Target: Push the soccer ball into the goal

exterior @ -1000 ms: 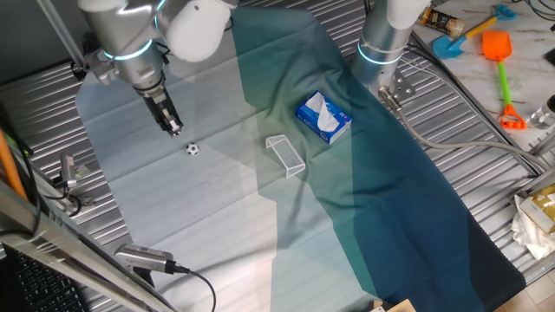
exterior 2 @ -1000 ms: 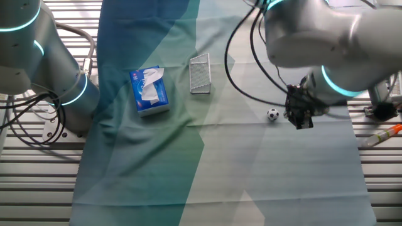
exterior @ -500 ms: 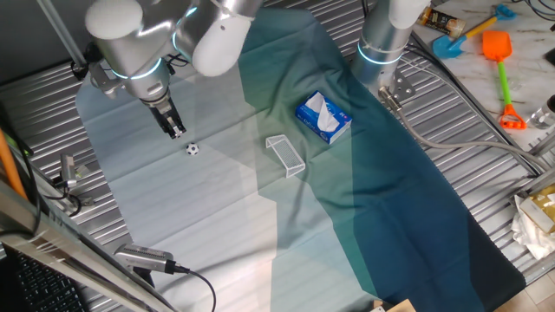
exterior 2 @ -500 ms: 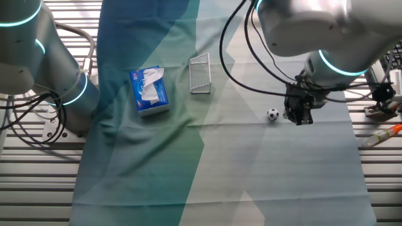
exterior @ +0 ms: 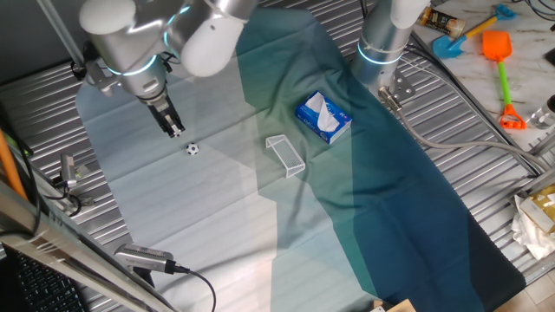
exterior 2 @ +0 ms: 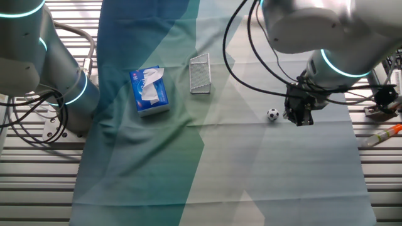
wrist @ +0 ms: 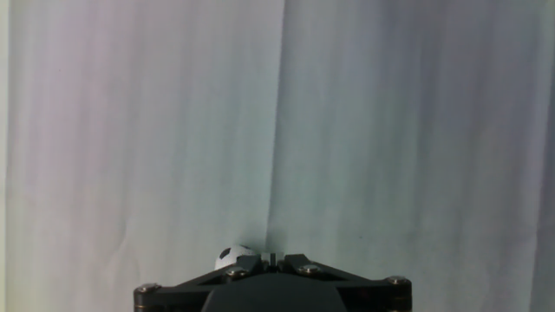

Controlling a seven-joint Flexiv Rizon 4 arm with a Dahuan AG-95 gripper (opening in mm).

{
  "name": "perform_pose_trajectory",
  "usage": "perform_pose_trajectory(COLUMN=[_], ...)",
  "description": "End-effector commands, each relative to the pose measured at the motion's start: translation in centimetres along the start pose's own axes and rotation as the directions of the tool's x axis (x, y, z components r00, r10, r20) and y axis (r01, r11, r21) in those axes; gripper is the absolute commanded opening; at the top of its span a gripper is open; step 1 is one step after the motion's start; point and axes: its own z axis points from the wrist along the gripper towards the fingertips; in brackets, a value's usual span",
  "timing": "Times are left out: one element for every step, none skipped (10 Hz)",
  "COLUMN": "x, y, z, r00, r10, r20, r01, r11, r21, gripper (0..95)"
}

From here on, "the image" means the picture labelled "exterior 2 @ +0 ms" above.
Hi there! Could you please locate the black base cable bundle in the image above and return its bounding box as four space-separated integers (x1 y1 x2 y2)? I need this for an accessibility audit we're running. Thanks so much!
0 89 70 145

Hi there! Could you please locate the small black-white soccer ball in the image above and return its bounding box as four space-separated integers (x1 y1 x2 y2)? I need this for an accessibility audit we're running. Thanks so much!
266 108 280 122

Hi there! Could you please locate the small camera on mount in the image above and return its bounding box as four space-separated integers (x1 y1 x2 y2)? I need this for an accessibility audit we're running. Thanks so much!
363 69 402 122

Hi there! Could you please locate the grey conduit hose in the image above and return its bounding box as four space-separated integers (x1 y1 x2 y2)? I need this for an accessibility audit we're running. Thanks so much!
52 20 97 79

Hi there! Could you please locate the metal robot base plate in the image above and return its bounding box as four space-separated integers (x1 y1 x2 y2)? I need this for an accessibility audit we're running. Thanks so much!
42 116 87 142

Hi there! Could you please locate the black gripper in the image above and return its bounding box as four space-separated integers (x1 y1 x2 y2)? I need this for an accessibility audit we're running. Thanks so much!
283 92 315 127

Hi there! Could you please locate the blue tissue box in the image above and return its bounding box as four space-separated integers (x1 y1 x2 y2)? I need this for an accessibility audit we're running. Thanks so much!
129 65 171 117

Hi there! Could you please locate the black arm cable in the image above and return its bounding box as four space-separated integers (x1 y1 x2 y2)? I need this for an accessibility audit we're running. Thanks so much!
222 0 398 104

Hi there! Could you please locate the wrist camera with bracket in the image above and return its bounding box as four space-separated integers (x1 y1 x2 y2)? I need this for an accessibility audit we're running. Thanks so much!
367 62 401 107

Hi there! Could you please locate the blue-green gradient tablecloth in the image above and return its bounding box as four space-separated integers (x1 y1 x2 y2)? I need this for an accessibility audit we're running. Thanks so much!
68 0 378 226

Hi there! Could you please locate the white mesh toy goal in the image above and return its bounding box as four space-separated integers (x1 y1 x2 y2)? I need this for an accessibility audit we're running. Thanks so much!
188 52 212 95

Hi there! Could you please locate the orange capped marker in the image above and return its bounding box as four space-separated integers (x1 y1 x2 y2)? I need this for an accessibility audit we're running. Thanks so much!
359 123 402 148

